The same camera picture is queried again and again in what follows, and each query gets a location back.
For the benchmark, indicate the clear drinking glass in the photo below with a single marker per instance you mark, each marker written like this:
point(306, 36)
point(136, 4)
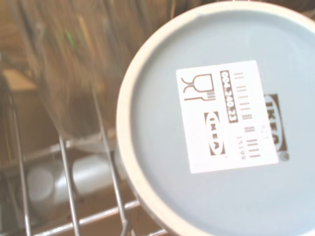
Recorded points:
point(64, 73)

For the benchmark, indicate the gray ceramic mug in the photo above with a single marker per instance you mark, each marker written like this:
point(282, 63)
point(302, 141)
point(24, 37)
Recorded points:
point(221, 123)

